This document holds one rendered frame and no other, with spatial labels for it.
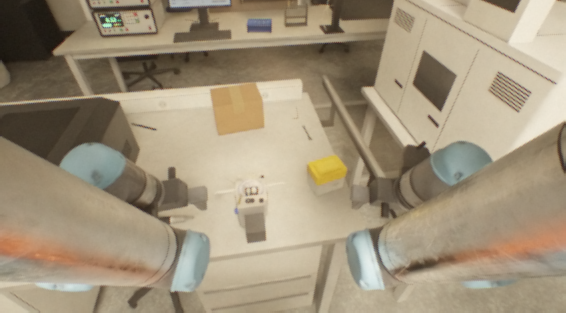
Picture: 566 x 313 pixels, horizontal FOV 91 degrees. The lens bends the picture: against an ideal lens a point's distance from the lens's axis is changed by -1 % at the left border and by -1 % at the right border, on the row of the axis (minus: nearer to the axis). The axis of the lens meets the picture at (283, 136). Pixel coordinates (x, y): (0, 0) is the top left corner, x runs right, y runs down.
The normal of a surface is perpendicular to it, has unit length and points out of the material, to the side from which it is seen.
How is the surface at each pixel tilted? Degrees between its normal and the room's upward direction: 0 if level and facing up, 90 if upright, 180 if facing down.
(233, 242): 0
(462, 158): 25
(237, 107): 90
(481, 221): 91
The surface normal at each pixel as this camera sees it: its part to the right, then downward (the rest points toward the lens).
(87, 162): -0.06, -0.43
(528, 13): 0.16, 0.63
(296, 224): 0.00, -0.76
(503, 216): -0.98, 0.16
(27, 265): 0.60, 0.69
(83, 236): 0.96, 0.21
